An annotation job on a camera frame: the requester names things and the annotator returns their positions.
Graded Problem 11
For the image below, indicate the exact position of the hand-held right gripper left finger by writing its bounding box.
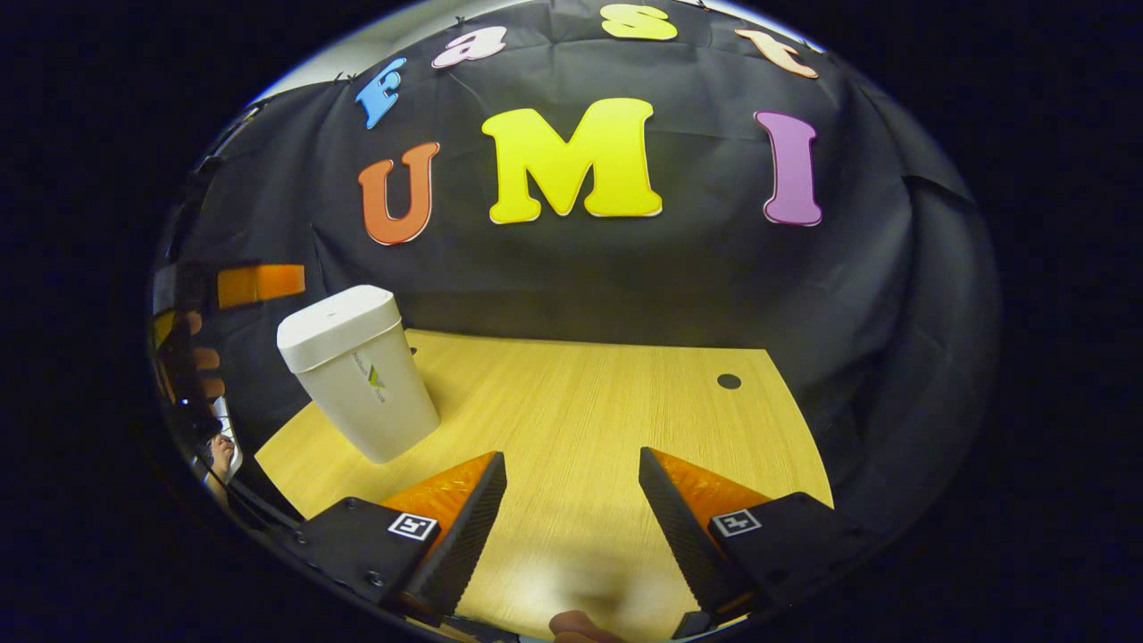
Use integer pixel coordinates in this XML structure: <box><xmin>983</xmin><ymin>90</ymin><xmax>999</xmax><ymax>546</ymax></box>
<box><xmin>288</xmin><ymin>451</ymin><xmax>508</xmax><ymax>626</ymax></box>

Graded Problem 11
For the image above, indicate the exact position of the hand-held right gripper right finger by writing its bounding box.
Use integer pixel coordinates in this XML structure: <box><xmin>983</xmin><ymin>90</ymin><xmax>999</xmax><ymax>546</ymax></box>
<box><xmin>638</xmin><ymin>447</ymin><xmax>867</xmax><ymax>628</ymax></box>

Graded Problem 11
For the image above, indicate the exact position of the white desktop garbage bin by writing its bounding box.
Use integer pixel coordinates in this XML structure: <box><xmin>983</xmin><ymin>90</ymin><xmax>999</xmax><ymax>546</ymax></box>
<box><xmin>276</xmin><ymin>285</ymin><xmax>442</xmax><ymax>465</ymax></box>

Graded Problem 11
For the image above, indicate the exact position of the wooden desktop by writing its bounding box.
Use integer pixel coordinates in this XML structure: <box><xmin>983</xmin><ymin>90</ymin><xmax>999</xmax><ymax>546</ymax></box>
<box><xmin>254</xmin><ymin>329</ymin><xmax>836</xmax><ymax>643</ymax></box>

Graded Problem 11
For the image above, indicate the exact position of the black backdrop cloth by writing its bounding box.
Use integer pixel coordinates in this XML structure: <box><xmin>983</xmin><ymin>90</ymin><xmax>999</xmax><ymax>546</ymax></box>
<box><xmin>152</xmin><ymin>0</ymin><xmax>1001</xmax><ymax>537</ymax></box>

